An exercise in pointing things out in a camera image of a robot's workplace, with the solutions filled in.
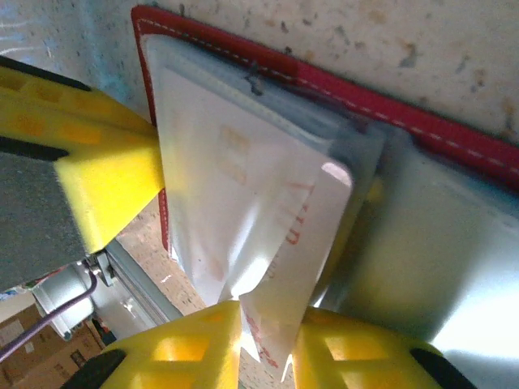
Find wide aluminium rail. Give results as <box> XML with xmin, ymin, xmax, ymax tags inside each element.
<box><xmin>91</xmin><ymin>238</ymin><xmax>183</xmax><ymax>329</ymax></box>

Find brown cardboard box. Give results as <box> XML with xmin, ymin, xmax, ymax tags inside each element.
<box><xmin>0</xmin><ymin>303</ymin><xmax>109</xmax><ymax>389</ymax></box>

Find red card holder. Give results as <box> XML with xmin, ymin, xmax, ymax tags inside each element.
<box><xmin>130</xmin><ymin>4</ymin><xmax>519</xmax><ymax>360</ymax></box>

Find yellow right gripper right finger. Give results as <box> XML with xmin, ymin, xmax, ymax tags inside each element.
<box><xmin>291</xmin><ymin>307</ymin><xmax>478</xmax><ymax>389</ymax></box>

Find purple cable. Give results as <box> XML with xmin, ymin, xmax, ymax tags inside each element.
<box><xmin>0</xmin><ymin>271</ymin><xmax>99</xmax><ymax>362</ymax></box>

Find white plastic bag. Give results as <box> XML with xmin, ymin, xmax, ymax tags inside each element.
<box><xmin>238</xmin><ymin>160</ymin><xmax>354</xmax><ymax>384</ymax></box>

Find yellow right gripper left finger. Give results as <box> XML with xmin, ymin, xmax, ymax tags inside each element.
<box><xmin>71</xmin><ymin>301</ymin><xmax>241</xmax><ymax>389</ymax></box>

